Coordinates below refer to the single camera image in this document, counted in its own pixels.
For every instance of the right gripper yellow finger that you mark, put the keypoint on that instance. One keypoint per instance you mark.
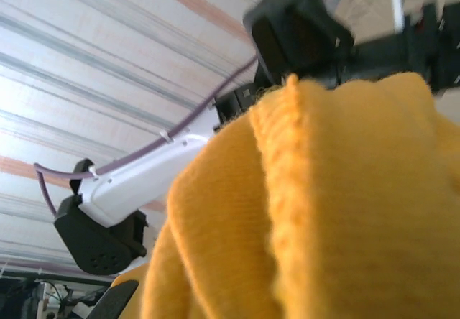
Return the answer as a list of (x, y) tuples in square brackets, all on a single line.
[(113, 299)]

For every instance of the yellow t-shirt with blue print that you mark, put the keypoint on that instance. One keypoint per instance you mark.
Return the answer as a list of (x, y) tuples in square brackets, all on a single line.
[(323, 207)]

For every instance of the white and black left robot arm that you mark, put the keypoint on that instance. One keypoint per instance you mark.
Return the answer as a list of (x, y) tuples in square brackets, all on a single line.
[(143, 175)]

